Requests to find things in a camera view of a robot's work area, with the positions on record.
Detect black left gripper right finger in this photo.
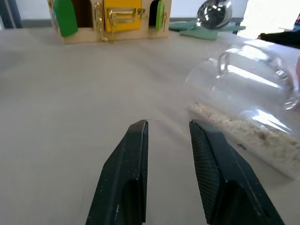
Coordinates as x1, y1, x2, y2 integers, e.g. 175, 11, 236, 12
188, 119, 285, 225

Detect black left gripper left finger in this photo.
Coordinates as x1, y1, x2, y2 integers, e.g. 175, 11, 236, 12
85, 119, 149, 225

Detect oatmeal flakes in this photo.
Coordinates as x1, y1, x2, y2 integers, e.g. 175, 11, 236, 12
189, 101, 300, 180

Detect clear glass mug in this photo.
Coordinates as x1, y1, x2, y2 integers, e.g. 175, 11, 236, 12
184, 37, 300, 180

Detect green foam sheet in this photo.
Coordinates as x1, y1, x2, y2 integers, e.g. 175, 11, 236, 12
168, 20, 246, 41

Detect wooden latch busy box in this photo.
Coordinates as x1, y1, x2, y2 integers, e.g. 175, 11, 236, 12
47, 0, 173, 45

